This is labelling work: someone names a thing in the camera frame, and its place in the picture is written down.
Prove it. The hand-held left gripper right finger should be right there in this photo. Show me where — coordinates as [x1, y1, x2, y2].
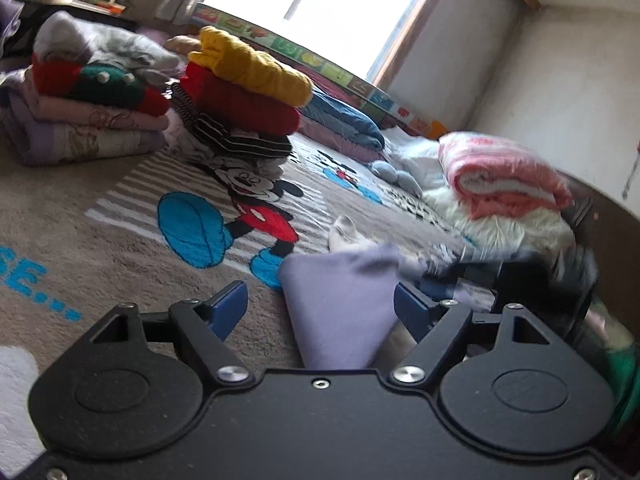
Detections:
[392, 282, 551, 383]

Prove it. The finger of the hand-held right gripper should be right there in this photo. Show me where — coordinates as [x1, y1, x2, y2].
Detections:
[425, 259, 503, 283]

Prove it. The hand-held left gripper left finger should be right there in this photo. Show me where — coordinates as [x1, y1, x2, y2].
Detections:
[91, 281, 251, 386]

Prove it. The purple and cream sweatshirt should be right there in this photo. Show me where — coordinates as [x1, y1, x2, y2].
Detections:
[277, 214, 501, 368]

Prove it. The white fluffy duvet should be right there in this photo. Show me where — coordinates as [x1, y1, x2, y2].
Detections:
[385, 127, 577, 263]

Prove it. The folded pink blanket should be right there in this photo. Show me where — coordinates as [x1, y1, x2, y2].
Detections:
[439, 131, 574, 220]

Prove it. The light blue plush toy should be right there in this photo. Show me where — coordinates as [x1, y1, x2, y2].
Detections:
[369, 159, 426, 196]

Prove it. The cartoon mouse printed blanket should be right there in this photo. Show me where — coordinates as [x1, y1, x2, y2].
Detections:
[0, 125, 481, 461]

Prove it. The folded white printed garment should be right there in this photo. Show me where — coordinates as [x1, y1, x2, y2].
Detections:
[165, 110, 291, 177]

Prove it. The folded black striped garment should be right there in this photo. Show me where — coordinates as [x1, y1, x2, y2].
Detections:
[170, 82, 294, 159]

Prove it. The purple floral pillow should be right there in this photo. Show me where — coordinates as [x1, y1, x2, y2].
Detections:
[299, 120, 382, 164]

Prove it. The folded blue quilt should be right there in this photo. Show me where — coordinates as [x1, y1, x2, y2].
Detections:
[297, 92, 386, 152]

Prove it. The folded red knit sweater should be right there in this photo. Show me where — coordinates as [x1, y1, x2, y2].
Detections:
[179, 62, 302, 137]

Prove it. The folded lilac printed garment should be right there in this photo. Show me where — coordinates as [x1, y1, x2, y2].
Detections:
[0, 100, 169, 167]

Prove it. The folded pink garment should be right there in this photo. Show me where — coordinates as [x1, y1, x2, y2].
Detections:
[9, 71, 171, 132]

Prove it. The folded yellow knit sweater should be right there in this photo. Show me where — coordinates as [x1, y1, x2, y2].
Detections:
[187, 26, 315, 109]

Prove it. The folded red green sweater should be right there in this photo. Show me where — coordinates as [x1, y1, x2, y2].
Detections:
[31, 57, 172, 117]

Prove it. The colourful play mat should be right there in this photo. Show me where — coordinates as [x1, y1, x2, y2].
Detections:
[192, 2, 449, 141]

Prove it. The folded grey white garment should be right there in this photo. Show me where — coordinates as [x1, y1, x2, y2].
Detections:
[32, 11, 186, 83]

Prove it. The window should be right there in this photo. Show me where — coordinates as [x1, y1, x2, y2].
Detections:
[200, 0, 448, 88]

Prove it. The dark cluttered table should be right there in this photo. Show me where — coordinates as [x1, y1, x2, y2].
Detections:
[14, 0, 139, 32]

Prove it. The purple cloth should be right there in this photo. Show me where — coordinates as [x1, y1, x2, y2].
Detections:
[0, 0, 27, 51]

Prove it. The dark wooden bed frame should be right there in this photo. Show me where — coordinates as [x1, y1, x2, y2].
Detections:
[560, 170, 640, 311]

